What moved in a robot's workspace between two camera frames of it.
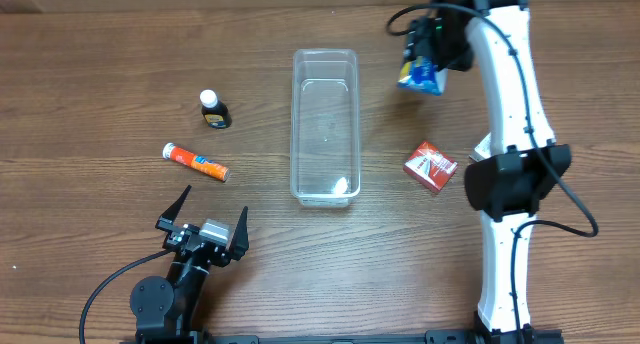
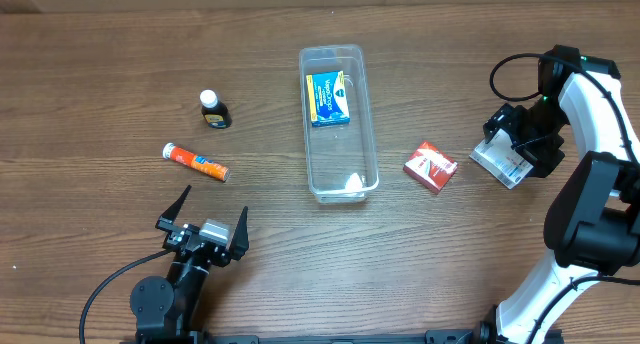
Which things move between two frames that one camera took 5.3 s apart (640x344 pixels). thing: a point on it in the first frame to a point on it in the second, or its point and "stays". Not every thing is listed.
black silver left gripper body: x=174 y=238 stays
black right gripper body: x=446 y=39 to x=537 y=127
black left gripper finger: x=240 y=242 stays
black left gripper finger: x=174 y=210 stays
